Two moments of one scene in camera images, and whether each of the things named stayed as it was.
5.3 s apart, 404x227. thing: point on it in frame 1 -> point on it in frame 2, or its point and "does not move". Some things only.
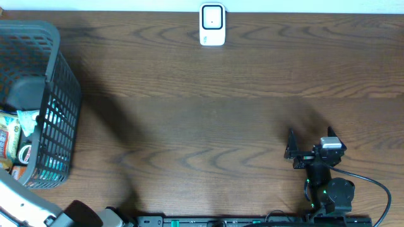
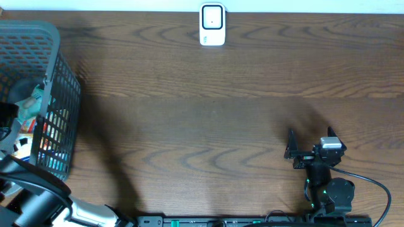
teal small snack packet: [27, 120] -> [30, 106]
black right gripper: [304, 157] does not move
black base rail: [287, 221] does not move
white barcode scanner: [212, 24] does not move
